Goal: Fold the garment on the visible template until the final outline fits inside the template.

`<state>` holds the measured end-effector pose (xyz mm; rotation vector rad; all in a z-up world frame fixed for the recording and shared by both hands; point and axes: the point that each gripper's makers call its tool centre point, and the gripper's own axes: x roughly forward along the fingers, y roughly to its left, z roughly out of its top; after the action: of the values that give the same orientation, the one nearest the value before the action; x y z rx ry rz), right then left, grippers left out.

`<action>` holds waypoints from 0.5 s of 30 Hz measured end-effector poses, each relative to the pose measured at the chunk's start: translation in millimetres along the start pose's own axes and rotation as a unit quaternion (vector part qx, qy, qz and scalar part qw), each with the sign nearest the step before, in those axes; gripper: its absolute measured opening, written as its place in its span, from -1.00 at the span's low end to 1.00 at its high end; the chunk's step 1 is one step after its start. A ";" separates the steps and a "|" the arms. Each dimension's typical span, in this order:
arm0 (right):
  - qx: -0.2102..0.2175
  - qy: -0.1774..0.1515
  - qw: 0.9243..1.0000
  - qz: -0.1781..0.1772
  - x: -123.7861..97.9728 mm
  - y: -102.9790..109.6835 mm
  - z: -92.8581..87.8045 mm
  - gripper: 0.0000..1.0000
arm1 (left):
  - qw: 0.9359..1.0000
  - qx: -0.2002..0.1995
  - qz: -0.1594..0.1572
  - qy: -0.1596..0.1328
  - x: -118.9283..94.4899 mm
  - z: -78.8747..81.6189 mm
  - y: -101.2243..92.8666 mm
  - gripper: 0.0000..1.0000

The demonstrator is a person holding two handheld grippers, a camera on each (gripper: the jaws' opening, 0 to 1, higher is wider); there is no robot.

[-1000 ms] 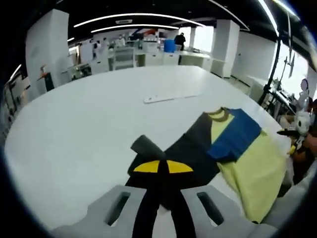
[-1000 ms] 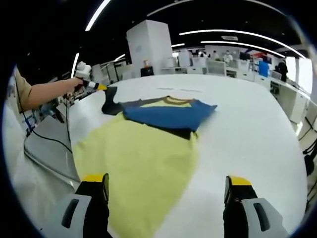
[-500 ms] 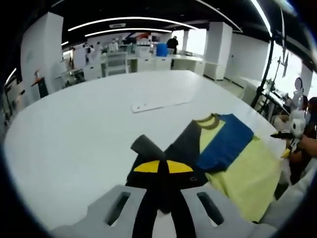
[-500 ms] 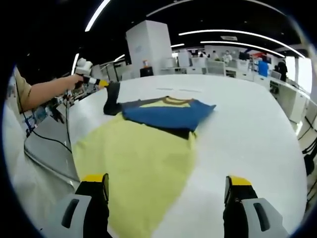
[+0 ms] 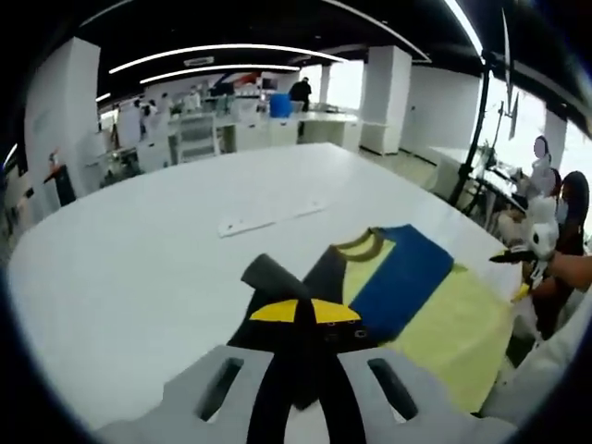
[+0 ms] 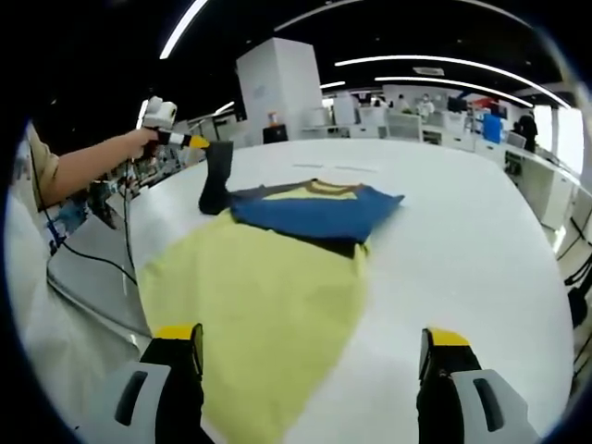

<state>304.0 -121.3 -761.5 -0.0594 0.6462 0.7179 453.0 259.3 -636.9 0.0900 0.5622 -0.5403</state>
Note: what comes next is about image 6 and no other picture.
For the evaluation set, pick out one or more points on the white square column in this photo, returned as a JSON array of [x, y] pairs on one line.
[[279, 88]]

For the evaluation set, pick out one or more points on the white ceiling strip lights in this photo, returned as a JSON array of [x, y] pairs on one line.
[[182, 30]]

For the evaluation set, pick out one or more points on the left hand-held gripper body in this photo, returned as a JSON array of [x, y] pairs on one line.
[[159, 113]]

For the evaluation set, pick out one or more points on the blue bin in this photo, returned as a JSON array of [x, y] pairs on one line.
[[493, 128]]

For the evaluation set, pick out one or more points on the white office workstation desks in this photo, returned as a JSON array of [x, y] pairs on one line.
[[555, 194]]

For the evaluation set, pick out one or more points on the black case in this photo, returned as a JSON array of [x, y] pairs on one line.
[[275, 135]]

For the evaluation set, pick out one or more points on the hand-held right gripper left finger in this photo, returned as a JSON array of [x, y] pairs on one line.
[[134, 407]]

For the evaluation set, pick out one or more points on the small orange item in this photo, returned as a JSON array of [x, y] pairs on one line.
[[274, 118]]

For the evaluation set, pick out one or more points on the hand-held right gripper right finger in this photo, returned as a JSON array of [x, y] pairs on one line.
[[467, 407]]

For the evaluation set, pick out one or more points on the ceiling air vent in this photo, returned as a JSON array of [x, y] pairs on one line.
[[428, 70]]

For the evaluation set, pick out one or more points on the person's left hand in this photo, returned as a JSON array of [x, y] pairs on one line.
[[139, 143]]

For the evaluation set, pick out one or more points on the black equipment stand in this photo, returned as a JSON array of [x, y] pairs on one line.
[[578, 300]]

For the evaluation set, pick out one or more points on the yellow and blue garment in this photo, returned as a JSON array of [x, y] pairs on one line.
[[259, 300]]

